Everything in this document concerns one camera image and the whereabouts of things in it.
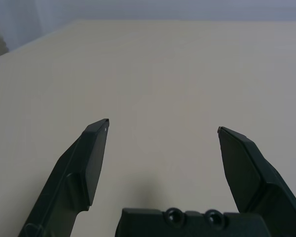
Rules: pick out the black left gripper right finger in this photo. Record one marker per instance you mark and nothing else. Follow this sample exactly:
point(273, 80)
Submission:
point(256, 182)

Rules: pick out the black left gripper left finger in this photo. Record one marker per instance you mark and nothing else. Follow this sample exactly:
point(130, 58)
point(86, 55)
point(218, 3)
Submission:
point(71, 177)

